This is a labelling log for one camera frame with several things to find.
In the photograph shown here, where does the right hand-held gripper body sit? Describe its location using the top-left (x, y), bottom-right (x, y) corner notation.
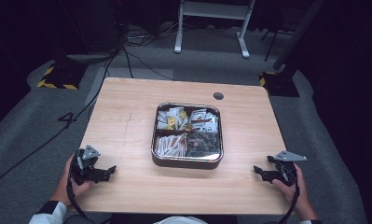
top-left (267, 150), bottom-right (308, 188)

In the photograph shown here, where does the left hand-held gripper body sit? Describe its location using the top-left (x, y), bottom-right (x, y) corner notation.
top-left (70, 144), bottom-right (109, 187)

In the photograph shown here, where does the brown compartment box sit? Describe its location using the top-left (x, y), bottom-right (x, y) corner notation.
top-left (150, 102), bottom-right (225, 171)

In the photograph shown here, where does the clear plastic lid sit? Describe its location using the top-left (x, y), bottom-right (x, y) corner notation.
top-left (151, 102), bottom-right (224, 163)

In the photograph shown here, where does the person's left hand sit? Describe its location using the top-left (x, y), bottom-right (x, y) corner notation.
top-left (50, 153), bottom-right (95, 207)

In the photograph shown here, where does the person's right hand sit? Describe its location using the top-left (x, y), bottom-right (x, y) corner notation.
top-left (271, 163), bottom-right (319, 221)

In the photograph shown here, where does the pile of pale stick sachets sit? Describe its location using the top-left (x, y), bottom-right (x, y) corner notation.
top-left (154, 133), bottom-right (187, 158)

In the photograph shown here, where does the pile of dark packets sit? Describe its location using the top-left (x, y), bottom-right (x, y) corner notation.
top-left (186, 132), bottom-right (221, 158)

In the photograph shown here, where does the pile of white red packets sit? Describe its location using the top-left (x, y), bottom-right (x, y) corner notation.
top-left (187, 110), bottom-right (219, 133)

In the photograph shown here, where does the pile of white yellow packets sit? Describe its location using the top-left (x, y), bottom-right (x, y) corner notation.
top-left (156, 106), bottom-right (189, 131)

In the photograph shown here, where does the black yellow striped base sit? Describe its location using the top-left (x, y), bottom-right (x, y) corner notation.
top-left (36, 60), bottom-right (89, 91)
top-left (258, 70), bottom-right (301, 98)

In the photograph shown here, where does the black tripod leg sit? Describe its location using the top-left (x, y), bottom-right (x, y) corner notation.
top-left (261, 27), bottom-right (288, 63)

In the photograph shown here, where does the dark slanted pole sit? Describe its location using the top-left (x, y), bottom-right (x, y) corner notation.
top-left (271, 0), bottom-right (327, 71)

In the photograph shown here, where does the white metal stand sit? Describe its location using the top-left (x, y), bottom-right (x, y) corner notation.
top-left (173, 0), bottom-right (256, 60)

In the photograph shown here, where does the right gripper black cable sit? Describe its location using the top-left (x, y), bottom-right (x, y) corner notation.
top-left (278, 181), bottom-right (301, 224)

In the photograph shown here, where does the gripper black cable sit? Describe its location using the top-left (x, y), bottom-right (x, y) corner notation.
top-left (278, 181), bottom-right (301, 224)
top-left (66, 174), bottom-right (96, 224)

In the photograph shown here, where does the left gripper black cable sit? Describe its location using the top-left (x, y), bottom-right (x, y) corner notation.
top-left (66, 174), bottom-right (96, 224)

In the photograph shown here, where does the long black floor cable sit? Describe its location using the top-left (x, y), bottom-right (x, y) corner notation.
top-left (0, 46), bottom-right (123, 191)

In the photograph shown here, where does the thin black floor cable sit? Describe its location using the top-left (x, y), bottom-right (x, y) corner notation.
top-left (122, 46), bottom-right (174, 81)

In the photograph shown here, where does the tangle of floor cables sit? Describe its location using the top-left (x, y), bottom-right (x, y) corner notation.
top-left (124, 21), bottom-right (183, 49)

